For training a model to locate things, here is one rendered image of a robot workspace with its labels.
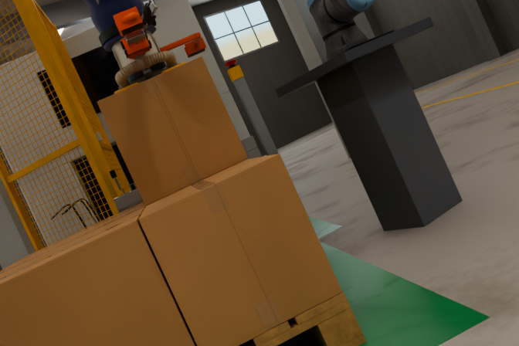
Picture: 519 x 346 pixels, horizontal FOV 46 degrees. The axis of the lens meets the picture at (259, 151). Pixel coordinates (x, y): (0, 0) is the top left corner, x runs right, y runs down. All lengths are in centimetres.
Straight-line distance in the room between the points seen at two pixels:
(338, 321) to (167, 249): 48
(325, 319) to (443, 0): 1140
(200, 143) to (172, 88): 22
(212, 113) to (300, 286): 81
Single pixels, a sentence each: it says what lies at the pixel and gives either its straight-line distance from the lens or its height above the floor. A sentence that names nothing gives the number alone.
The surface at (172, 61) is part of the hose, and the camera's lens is 234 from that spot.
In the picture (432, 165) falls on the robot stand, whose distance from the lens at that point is 258.
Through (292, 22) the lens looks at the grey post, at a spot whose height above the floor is 142.
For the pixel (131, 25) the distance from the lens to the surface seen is 187.
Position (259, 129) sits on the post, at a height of 62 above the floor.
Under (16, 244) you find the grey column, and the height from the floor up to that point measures 60.
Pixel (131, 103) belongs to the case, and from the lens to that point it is 217.
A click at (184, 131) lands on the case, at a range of 216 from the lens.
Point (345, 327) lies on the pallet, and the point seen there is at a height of 6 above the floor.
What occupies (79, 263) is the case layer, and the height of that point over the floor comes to 51.
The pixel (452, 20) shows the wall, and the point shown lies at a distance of 1277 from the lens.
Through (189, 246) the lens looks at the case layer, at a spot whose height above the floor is 43.
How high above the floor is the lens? 62
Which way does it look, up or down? 2 degrees down
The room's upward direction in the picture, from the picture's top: 25 degrees counter-clockwise
